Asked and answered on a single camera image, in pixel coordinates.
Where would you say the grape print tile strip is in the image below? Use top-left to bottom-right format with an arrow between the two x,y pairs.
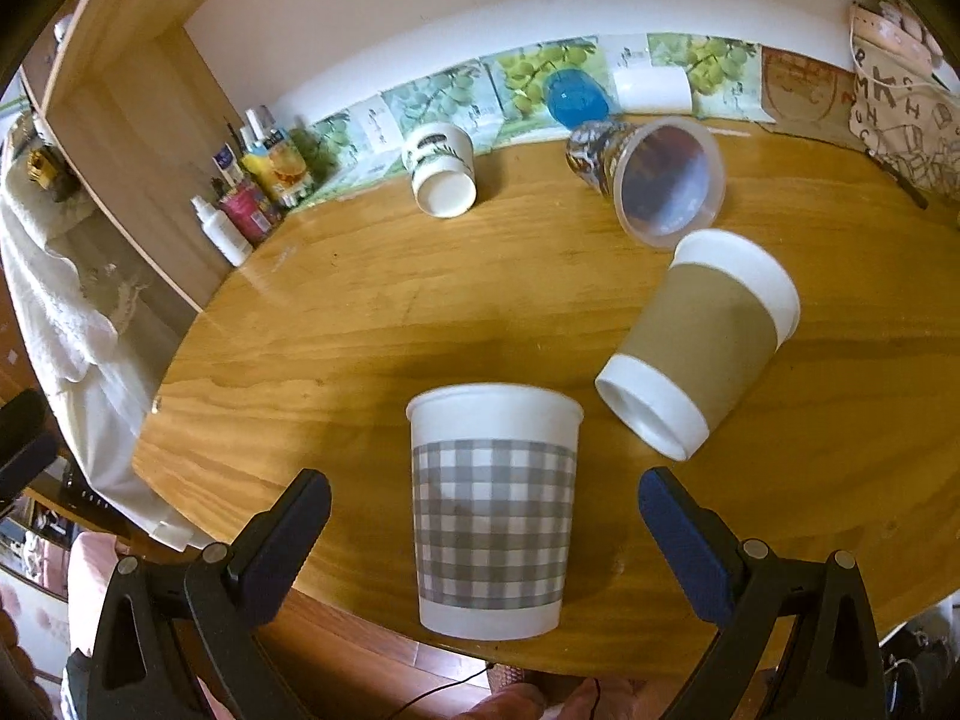
300,31 -> 762,166

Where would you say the brown printed card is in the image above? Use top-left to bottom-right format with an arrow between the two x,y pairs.
761,47 -> 857,125

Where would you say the white cloth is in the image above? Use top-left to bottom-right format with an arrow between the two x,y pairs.
0,111 -> 197,550

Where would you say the white cup with brown sleeve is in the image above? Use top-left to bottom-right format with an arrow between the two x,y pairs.
595,229 -> 801,462

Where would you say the black object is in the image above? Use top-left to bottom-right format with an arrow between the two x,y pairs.
0,388 -> 59,505

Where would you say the black cable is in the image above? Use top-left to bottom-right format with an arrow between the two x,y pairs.
396,658 -> 497,715

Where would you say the blue cup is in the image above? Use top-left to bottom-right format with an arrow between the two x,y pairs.
545,69 -> 612,126

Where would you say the plain white cup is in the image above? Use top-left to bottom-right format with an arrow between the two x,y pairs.
611,64 -> 695,115

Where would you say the wooden cabinet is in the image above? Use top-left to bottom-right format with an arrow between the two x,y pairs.
21,0 -> 263,314

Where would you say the small green plant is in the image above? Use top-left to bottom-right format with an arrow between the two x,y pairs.
289,118 -> 340,182

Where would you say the white spray bottle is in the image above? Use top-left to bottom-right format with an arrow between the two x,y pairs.
190,196 -> 254,267

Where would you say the pink container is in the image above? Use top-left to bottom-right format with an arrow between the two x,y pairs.
220,180 -> 284,245

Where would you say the white cup with dark print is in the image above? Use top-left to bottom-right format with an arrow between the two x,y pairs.
403,122 -> 478,219

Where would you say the beige studded strap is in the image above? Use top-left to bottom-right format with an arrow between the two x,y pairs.
850,0 -> 947,70

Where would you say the letter print tote bag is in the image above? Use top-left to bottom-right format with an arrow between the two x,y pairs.
851,45 -> 960,197

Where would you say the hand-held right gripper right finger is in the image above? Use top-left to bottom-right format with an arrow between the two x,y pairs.
637,466 -> 886,720

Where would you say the white tube bottle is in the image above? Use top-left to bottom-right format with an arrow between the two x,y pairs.
246,106 -> 280,149

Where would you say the yellow toy vehicle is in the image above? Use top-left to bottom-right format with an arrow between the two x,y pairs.
26,146 -> 77,201

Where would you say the pink cushion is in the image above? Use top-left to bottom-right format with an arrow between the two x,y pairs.
0,531 -> 125,720

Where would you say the grey checkered paper cup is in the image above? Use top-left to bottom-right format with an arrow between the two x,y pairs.
406,384 -> 585,642

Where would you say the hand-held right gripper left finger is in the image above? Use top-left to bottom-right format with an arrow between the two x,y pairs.
88,469 -> 332,720

